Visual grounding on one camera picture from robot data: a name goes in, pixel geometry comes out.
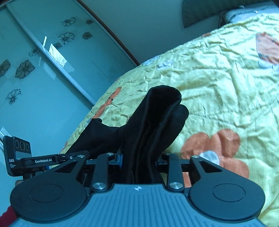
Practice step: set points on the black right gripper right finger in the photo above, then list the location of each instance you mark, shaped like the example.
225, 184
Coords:
162, 162

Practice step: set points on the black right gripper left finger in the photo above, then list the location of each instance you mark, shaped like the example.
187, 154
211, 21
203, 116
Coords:
116, 161

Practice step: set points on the black pants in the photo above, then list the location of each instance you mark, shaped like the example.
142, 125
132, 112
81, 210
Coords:
151, 129

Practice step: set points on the yellow floral bedspread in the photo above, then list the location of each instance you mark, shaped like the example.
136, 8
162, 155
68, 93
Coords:
228, 80

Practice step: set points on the glass wardrobe sliding door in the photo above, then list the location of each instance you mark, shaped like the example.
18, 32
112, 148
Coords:
56, 62

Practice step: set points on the dark upholstered headboard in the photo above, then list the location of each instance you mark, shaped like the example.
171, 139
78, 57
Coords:
197, 10

